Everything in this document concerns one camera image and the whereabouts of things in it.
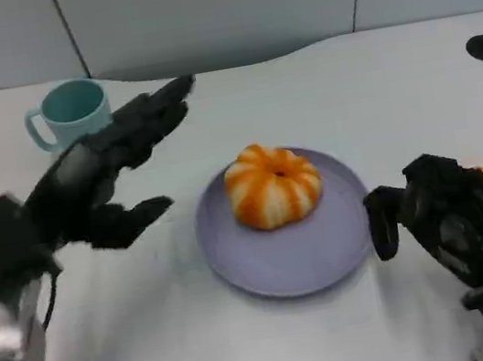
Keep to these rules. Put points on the pale green mug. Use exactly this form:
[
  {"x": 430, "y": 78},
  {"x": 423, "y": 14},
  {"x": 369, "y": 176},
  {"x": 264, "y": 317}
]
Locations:
[{"x": 72, "y": 109}]

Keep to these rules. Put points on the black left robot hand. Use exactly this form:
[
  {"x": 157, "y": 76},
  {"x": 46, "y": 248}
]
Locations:
[{"x": 79, "y": 180}]

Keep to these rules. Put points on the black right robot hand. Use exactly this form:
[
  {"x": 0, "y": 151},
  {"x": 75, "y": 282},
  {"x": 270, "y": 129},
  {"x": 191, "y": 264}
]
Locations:
[{"x": 452, "y": 219}]

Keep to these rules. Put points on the lilac plate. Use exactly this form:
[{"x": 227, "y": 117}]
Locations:
[{"x": 282, "y": 257}]

